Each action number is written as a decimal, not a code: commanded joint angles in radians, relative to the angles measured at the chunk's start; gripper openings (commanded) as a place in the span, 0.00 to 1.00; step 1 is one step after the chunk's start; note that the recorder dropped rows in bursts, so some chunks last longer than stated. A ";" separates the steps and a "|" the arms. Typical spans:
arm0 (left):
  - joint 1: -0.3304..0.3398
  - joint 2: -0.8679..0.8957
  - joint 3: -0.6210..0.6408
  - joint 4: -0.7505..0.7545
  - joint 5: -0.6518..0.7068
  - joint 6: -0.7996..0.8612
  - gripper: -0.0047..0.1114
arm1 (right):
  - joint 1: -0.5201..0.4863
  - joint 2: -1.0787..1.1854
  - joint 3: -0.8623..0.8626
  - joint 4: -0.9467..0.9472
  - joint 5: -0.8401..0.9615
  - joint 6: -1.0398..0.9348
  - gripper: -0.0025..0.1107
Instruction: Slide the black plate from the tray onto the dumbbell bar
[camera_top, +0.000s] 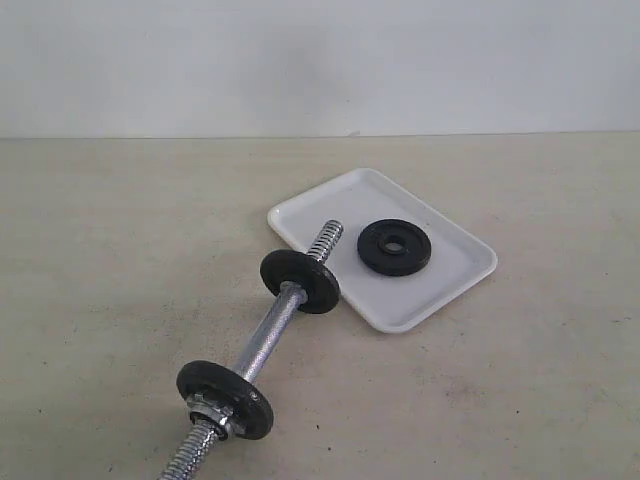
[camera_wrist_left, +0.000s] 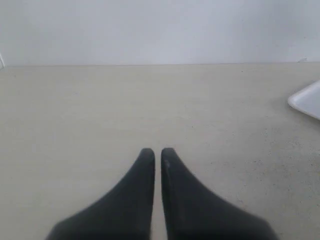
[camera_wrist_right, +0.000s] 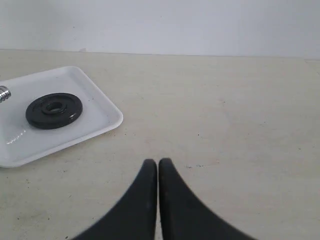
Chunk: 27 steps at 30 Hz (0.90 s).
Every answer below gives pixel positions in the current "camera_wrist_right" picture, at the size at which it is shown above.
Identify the chrome dumbbell bar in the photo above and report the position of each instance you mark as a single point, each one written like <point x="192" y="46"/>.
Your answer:
<point x="5" y="93"/>

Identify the black weight plate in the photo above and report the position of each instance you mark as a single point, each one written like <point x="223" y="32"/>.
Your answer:
<point x="53" y="111"/>

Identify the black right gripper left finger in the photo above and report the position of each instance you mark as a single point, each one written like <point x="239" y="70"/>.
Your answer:
<point x="134" y="216"/>

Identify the white plastic tray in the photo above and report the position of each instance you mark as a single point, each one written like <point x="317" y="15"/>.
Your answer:
<point x="21" y="143"/>

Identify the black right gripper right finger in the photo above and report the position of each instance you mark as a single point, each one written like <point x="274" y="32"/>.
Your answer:
<point x="183" y="216"/>

